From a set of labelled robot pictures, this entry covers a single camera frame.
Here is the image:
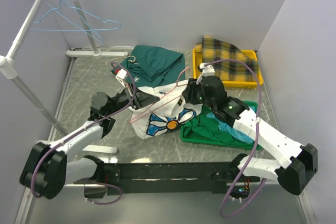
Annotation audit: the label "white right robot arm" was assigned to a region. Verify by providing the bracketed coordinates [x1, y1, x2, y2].
[182, 76, 318, 195]

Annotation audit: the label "green plastic tray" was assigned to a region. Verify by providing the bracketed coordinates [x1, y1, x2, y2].
[180, 100, 264, 152]

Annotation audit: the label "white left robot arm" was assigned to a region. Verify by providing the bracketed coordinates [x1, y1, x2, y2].
[19, 88, 160, 199]

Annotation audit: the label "blue wire hanger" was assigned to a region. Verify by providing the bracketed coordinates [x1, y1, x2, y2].
[29, 0, 122, 33]
[32, 0, 103, 42]

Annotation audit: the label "yellow plastic tray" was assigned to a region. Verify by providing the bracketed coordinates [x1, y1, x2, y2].
[192, 48, 264, 89]

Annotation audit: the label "green cloth in tray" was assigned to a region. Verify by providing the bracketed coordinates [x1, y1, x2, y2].
[181, 111, 264, 150]

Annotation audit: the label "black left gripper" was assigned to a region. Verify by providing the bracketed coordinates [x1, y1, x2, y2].
[106, 82, 160, 115]

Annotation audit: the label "white clothes rack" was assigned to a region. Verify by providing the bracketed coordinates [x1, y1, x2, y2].
[0, 0, 129, 154]

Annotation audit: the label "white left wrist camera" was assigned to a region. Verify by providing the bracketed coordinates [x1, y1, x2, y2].
[116, 69, 128, 88]

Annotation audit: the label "white flower print t-shirt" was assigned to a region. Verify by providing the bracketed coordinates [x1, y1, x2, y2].
[130, 80, 202, 140]

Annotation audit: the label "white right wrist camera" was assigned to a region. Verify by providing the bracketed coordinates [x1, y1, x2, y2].
[196, 63, 215, 84]

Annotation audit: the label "pink wire hanger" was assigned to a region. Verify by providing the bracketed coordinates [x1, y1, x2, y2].
[129, 66, 194, 124]

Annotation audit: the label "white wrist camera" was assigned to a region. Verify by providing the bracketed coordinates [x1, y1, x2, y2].
[196, 63, 215, 84]
[116, 69, 128, 88]

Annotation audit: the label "light blue cloth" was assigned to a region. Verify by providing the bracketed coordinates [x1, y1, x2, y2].
[206, 112, 254, 144]

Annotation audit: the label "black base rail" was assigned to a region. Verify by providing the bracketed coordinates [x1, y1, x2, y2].
[72, 161, 260, 196]

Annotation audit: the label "dark green folded pants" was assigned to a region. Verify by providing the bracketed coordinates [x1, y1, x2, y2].
[120, 45, 185, 88]

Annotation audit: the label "yellow plaid cloth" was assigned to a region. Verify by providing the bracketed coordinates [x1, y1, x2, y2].
[195, 36, 259, 82]

